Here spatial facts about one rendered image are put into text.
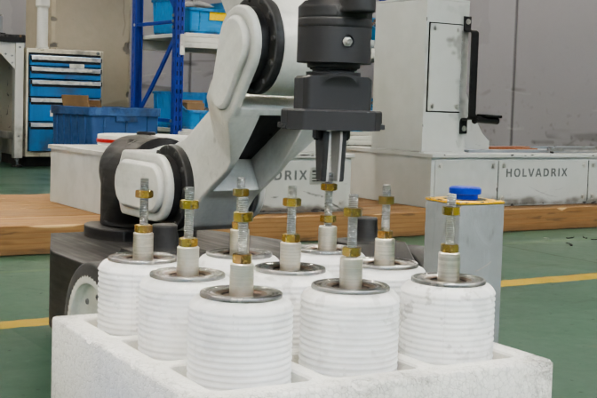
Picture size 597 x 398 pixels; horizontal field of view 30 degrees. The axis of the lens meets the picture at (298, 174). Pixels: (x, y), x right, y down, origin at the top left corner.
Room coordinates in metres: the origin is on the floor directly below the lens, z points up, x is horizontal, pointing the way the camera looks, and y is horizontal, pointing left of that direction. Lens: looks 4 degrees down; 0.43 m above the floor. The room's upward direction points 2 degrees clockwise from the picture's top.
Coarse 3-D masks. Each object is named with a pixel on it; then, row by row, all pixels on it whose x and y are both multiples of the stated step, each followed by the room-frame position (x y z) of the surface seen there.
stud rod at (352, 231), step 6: (354, 198) 1.05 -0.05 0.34; (354, 204) 1.05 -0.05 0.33; (348, 222) 1.06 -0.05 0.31; (354, 222) 1.05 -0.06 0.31; (348, 228) 1.05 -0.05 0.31; (354, 228) 1.05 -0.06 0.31; (348, 234) 1.06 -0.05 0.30; (354, 234) 1.05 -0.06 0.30; (348, 240) 1.05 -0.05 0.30; (354, 240) 1.05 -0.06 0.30; (348, 246) 1.05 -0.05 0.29; (354, 246) 1.05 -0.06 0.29
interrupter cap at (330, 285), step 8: (320, 280) 1.08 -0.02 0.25; (328, 280) 1.08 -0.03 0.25; (336, 280) 1.09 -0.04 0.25; (368, 280) 1.09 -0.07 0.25; (312, 288) 1.05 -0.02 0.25; (320, 288) 1.03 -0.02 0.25; (328, 288) 1.03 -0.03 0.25; (336, 288) 1.04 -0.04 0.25; (368, 288) 1.06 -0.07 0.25; (376, 288) 1.04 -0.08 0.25; (384, 288) 1.04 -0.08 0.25
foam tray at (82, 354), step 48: (96, 336) 1.13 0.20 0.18; (96, 384) 1.10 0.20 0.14; (144, 384) 0.99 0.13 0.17; (192, 384) 0.95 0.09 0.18; (288, 384) 0.96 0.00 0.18; (336, 384) 0.97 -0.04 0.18; (384, 384) 0.99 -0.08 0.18; (432, 384) 1.01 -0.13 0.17; (480, 384) 1.04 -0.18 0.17; (528, 384) 1.07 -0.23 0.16
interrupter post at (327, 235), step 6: (324, 228) 1.31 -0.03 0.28; (330, 228) 1.31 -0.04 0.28; (336, 228) 1.32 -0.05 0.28; (318, 234) 1.32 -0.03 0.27; (324, 234) 1.31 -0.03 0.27; (330, 234) 1.31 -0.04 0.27; (336, 234) 1.32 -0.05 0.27; (318, 240) 1.32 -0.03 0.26; (324, 240) 1.31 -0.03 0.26; (330, 240) 1.31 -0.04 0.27; (336, 240) 1.32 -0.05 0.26; (318, 246) 1.32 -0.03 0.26; (324, 246) 1.31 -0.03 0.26; (330, 246) 1.31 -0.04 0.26; (336, 246) 1.32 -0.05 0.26
